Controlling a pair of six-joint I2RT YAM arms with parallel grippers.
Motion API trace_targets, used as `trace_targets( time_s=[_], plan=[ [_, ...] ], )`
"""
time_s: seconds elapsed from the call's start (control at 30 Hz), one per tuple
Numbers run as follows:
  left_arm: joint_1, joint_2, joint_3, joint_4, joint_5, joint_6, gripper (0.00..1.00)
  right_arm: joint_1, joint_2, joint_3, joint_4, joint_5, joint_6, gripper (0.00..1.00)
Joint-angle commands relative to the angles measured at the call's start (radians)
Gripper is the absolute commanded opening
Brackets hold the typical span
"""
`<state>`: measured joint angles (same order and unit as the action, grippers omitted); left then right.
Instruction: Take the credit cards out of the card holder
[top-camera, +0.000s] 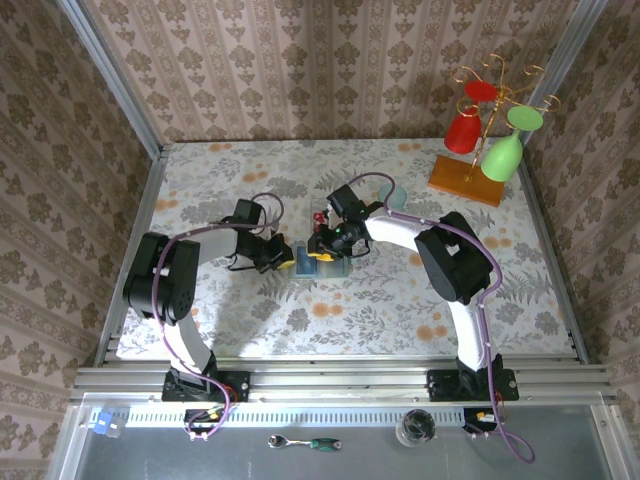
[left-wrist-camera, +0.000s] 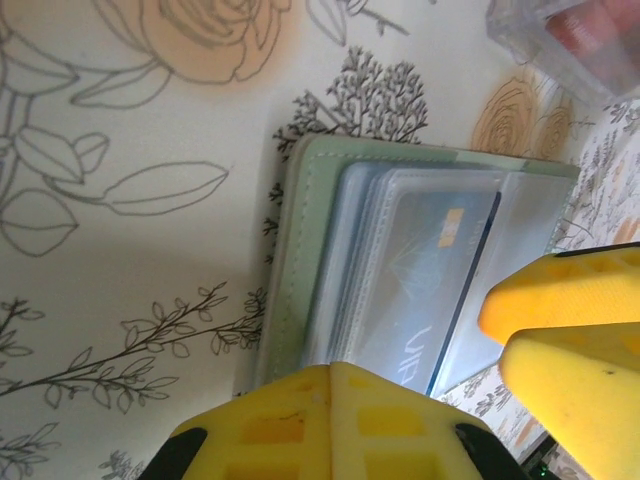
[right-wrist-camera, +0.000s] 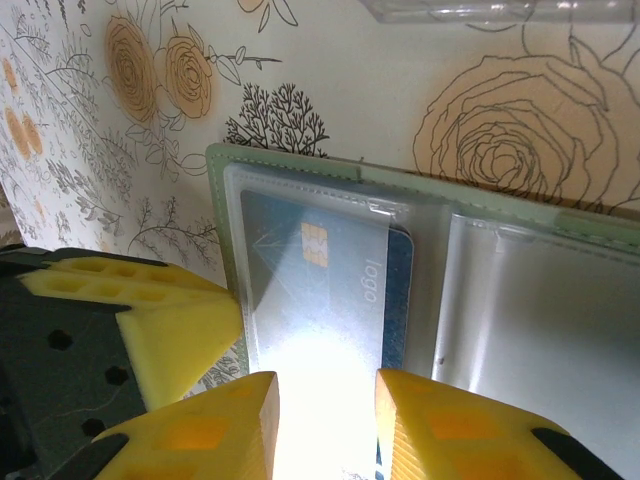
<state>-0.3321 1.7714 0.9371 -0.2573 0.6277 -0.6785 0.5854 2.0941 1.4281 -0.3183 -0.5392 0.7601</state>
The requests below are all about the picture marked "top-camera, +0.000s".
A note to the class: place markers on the blue plug connector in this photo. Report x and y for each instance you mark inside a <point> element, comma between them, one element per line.
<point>102,422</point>

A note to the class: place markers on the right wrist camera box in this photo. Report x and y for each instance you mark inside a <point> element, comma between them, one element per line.
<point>347,202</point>

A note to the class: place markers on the aluminium side rail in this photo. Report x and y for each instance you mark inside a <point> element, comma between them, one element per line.
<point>149,190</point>
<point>543,235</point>

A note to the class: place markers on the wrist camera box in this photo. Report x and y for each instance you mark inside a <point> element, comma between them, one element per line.
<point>248,212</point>
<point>347,202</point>

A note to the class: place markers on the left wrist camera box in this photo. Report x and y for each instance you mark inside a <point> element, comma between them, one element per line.
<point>248,212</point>

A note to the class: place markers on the aluminium frame cross rail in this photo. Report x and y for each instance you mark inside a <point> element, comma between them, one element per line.
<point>325,380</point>

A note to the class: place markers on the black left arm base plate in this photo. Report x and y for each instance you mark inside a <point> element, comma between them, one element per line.
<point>235,385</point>

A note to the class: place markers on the blue credit card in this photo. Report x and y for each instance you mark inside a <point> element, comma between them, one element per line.
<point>304,267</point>

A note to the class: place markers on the floral tablecloth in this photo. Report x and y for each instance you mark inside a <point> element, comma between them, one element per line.
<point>300,170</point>

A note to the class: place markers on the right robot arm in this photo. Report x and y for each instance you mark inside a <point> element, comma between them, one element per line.
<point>460,260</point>

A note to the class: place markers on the red plastic wine glass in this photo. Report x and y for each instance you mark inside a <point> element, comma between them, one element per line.
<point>462,132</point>

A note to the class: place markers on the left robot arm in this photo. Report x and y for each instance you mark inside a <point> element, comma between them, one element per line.
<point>165,280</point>

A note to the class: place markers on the aluminium frame post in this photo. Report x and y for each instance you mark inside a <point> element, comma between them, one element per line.
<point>586,30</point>
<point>116,80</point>

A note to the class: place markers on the teal plastic cup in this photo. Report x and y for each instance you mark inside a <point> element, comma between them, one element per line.
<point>397,200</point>

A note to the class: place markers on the clear glass jar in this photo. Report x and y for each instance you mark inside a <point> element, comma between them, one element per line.
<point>415,427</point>

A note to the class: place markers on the red credit card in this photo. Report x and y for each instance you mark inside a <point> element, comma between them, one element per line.
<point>318,218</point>

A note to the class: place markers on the green plastic wine glass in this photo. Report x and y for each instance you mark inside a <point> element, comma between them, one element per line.
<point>500,160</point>

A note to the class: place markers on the grey metal shelf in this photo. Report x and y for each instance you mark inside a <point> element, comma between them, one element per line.
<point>150,460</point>

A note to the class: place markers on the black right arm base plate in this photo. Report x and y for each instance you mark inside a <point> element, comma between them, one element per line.
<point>440,387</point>

